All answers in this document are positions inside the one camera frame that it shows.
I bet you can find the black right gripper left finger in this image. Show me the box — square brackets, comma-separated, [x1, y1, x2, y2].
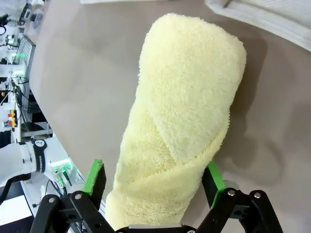
[31, 159, 116, 233]

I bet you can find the yellow towel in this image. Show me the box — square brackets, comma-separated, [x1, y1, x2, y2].
[105, 14, 247, 231]

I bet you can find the beige fabric basket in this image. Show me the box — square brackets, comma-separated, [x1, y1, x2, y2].
[205, 0, 311, 53]

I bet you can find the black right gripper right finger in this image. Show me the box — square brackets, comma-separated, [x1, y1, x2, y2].
[194, 160, 284, 233]

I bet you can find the yellow emergency stop box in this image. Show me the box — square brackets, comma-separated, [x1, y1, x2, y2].
[8, 108, 18, 129]

